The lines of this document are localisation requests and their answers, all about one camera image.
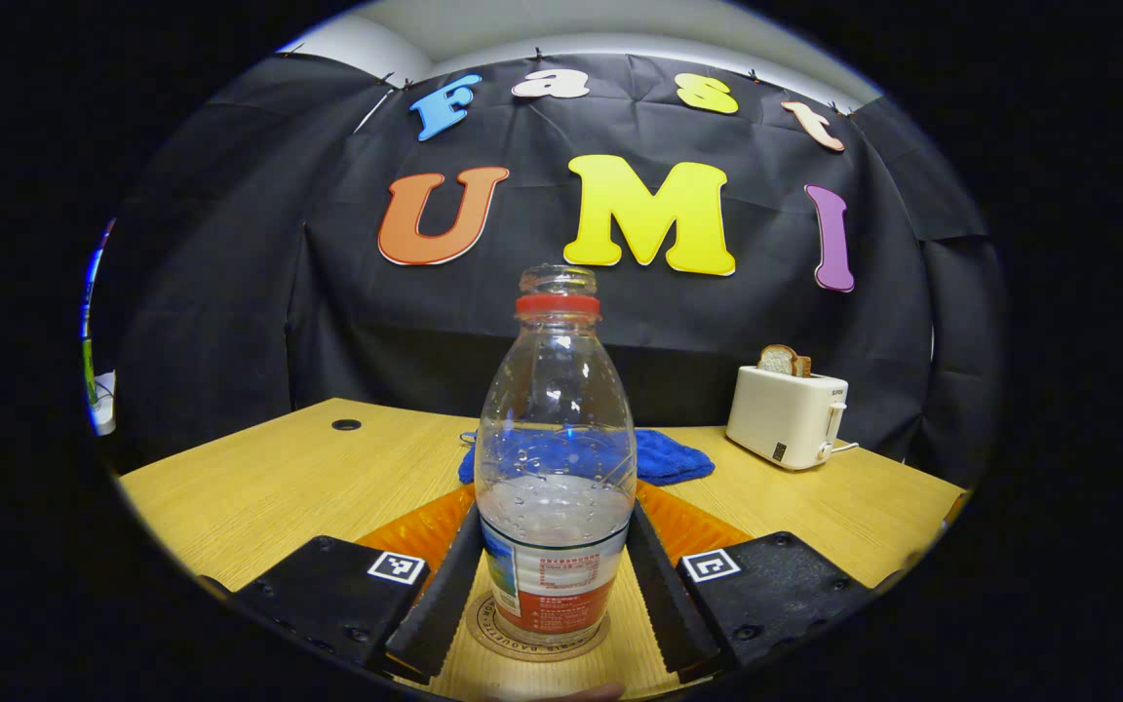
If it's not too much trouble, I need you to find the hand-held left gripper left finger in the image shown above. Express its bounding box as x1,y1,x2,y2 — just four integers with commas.
230,485,484,683

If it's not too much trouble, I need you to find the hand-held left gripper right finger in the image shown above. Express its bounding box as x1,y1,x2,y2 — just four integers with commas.
627,481,879,683

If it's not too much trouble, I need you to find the round cork coaster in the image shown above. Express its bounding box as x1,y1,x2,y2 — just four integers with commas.
465,591,611,664

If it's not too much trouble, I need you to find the clear plastic water bottle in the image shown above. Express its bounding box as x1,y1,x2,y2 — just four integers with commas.
474,264,639,644

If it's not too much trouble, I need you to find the blue towel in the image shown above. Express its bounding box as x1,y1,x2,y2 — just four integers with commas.
457,427,716,488

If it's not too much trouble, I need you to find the white toaster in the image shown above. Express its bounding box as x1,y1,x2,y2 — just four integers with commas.
725,365,849,472

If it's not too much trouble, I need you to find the bread slice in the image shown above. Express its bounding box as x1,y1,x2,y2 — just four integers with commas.
756,344,813,379

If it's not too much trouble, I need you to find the black backdrop cloth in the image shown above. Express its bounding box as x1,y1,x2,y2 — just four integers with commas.
94,51,1006,488

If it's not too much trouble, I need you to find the white side table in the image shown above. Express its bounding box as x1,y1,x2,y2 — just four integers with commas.
94,370,119,437

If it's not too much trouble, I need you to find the computer monitor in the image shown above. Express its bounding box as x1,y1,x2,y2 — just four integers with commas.
82,222,112,337

